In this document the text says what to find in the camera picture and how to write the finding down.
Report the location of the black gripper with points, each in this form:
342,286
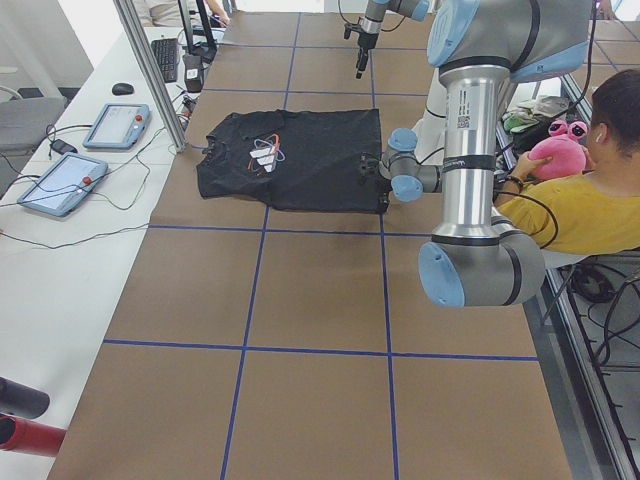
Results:
384,196
363,43

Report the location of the black graphic t-shirt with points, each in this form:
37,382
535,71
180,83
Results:
300,161

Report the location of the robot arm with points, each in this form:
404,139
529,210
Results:
376,10
475,256

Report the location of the pink plush toy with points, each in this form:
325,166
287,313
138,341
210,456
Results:
563,147

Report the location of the black keyboard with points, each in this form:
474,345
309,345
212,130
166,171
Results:
165,52

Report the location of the person in yellow shirt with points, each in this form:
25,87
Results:
590,213

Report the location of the black computer mouse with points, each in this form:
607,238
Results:
122,89

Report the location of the far blue teach pendant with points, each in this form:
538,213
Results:
118,126

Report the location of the blue teach pendant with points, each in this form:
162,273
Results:
118,126
64,185

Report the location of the black power adapter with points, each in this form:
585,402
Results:
61,147

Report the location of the near blue teach pendant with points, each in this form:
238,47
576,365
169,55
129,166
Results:
64,185

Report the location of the red and black tube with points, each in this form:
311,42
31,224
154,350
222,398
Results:
20,433

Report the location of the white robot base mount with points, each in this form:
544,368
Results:
430,128

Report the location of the grey aluminium frame post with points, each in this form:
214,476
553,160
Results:
143,53

